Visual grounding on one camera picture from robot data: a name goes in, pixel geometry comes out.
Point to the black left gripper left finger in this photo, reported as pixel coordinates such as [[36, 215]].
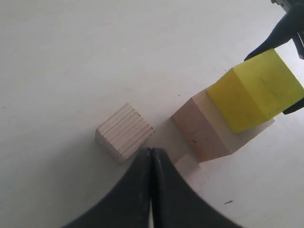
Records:
[[127, 204]]

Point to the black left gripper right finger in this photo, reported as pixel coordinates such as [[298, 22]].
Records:
[[175, 204]]

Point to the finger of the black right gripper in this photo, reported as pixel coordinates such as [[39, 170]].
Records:
[[295, 107], [290, 27]]

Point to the yellow cube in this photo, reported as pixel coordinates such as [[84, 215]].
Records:
[[255, 91]]

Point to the medium layered plywood cube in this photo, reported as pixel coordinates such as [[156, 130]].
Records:
[[123, 133]]

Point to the large pale wooden cube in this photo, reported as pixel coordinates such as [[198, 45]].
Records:
[[207, 133]]

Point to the small pale wooden cube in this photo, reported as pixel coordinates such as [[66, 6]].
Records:
[[191, 172]]

